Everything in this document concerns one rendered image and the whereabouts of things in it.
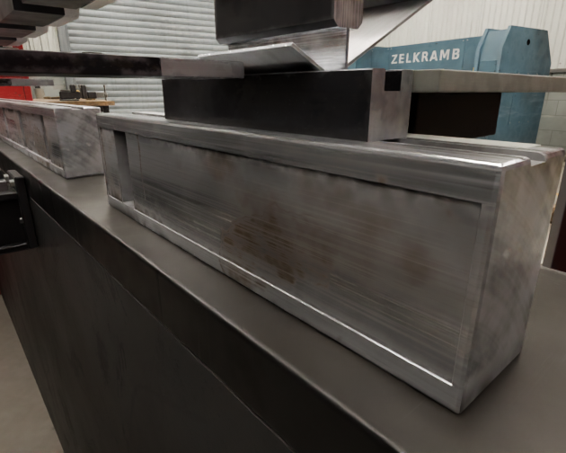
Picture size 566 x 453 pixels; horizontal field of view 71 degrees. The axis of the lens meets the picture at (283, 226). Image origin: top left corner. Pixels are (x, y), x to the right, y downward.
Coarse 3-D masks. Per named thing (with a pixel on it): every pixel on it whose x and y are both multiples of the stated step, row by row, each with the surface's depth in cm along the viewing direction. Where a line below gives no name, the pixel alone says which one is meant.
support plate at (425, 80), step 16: (416, 80) 18; (432, 80) 18; (448, 80) 18; (464, 80) 19; (480, 80) 20; (496, 80) 21; (512, 80) 22; (528, 80) 24; (544, 80) 25; (560, 80) 27
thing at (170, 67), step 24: (0, 48) 14; (0, 72) 14; (24, 72) 14; (48, 72) 15; (72, 72) 15; (96, 72) 16; (120, 72) 17; (144, 72) 17; (168, 72) 18; (192, 72) 19; (216, 72) 19; (240, 72) 20
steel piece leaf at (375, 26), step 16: (368, 0) 27; (384, 0) 26; (400, 0) 25; (416, 0) 24; (432, 0) 24; (368, 16) 26; (384, 16) 24; (400, 16) 23; (352, 32) 24; (368, 32) 23; (384, 32) 22; (352, 48) 22; (368, 48) 21
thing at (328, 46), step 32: (224, 0) 24; (256, 0) 22; (288, 0) 20; (320, 0) 18; (352, 0) 18; (224, 32) 24; (256, 32) 22; (288, 32) 21; (320, 32) 20; (320, 64) 20
